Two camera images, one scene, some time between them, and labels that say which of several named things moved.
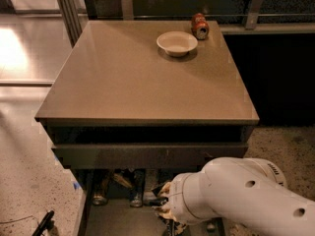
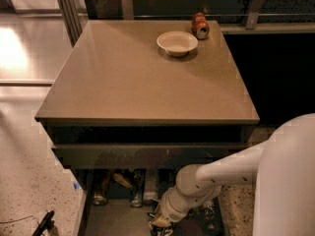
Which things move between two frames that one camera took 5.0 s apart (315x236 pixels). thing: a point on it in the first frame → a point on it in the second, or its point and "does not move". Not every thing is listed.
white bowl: (176, 43) does not move
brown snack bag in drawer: (122, 180) does not move
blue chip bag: (172, 228) → (162, 231)
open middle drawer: (122, 203) does not move
